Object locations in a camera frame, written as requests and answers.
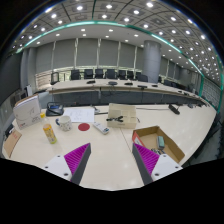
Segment black table microphone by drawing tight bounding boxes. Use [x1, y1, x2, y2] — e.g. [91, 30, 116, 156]
[168, 104, 180, 115]

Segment white paper sheet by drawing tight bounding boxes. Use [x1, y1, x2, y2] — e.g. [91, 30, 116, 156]
[64, 108, 94, 123]

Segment yellow drink bottle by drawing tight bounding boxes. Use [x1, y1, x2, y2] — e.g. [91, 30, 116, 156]
[40, 112, 57, 144]

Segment brown cardboard piece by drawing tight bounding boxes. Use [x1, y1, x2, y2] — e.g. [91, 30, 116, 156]
[4, 129, 22, 157]

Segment white carton box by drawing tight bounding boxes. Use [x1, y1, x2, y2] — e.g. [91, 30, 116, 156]
[13, 94, 41, 129]

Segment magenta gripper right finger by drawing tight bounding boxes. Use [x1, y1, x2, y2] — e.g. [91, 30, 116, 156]
[132, 143, 182, 185]

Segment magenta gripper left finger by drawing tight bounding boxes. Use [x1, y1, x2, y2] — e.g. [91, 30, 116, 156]
[43, 143, 91, 185]

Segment beige organizer box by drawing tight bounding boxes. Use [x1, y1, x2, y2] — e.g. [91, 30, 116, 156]
[106, 103, 137, 129]

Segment open cardboard box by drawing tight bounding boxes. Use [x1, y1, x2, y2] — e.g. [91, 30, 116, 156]
[132, 126, 185, 163]

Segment white remote control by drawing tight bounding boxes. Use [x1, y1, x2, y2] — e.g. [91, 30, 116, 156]
[93, 122, 109, 135]

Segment red round coaster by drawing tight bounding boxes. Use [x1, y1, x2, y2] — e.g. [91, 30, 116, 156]
[78, 123, 90, 131]

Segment grey round pillar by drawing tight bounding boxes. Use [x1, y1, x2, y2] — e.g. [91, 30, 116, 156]
[143, 40, 161, 83]

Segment grey device in box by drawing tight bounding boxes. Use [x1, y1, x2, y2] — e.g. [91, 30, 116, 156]
[157, 136, 165, 149]

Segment white patterned mug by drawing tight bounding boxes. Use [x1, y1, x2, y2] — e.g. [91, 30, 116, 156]
[55, 115, 72, 131]

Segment long conference desk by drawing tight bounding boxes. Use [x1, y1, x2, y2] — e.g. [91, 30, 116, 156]
[47, 79, 206, 105]

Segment black desk telephone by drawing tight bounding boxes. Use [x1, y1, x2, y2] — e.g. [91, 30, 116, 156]
[46, 102, 64, 116]

